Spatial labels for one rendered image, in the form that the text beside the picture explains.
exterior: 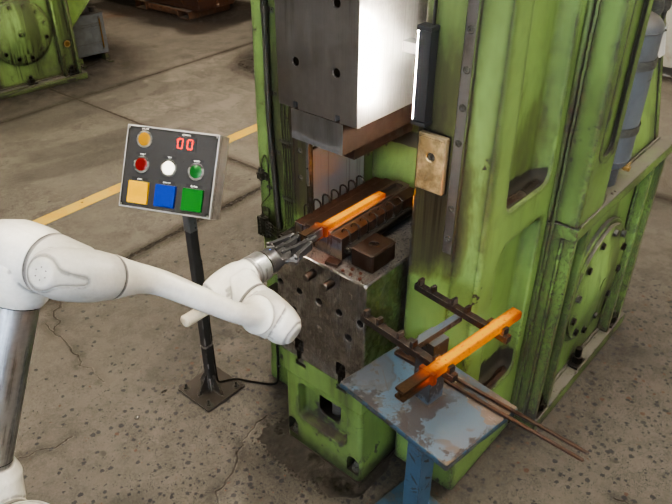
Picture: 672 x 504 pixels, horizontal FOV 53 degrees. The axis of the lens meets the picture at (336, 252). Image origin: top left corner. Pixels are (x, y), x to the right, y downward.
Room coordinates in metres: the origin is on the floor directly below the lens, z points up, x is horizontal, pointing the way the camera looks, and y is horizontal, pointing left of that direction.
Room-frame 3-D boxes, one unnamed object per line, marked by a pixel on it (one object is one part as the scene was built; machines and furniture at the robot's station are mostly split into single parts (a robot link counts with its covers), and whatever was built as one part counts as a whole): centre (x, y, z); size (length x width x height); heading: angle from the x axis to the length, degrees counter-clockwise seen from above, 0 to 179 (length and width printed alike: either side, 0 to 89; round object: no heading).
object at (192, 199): (1.97, 0.48, 1.01); 0.07 x 0.05 x 0.07; 74
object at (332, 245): (1.98, -0.08, 0.96); 0.42 x 0.20 x 0.09; 139
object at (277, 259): (1.65, 0.18, 1.00); 0.09 x 0.08 x 0.07; 139
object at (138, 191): (2.03, 0.67, 1.01); 0.07 x 0.05 x 0.07; 74
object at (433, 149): (1.71, -0.27, 1.27); 0.09 x 0.02 x 0.17; 49
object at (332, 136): (1.98, -0.08, 1.32); 0.42 x 0.20 x 0.10; 139
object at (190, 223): (2.12, 0.53, 0.54); 0.04 x 0.04 x 1.08; 49
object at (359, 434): (1.95, -0.13, 0.23); 0.55 x 0.37 x 0.47; 139
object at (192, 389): (2.13, 0.53, 0.05); 0.22 x 0.22 x 0.09; 49
